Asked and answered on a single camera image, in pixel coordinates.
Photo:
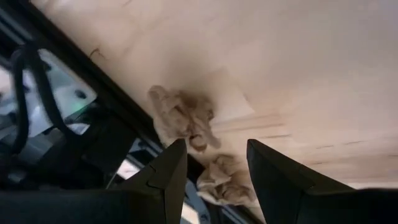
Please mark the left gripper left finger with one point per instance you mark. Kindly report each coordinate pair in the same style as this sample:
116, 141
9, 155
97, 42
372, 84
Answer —
155, 199

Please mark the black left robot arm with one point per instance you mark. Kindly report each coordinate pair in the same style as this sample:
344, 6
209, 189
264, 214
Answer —
102, 146

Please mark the silver mounting bracket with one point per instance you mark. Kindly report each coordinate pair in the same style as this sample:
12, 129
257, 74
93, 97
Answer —
68, 93

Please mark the brown paper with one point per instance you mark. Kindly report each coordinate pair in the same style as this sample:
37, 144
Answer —
180, 115
224, 183

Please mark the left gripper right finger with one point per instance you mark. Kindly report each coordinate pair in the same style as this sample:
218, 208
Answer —
295, 199

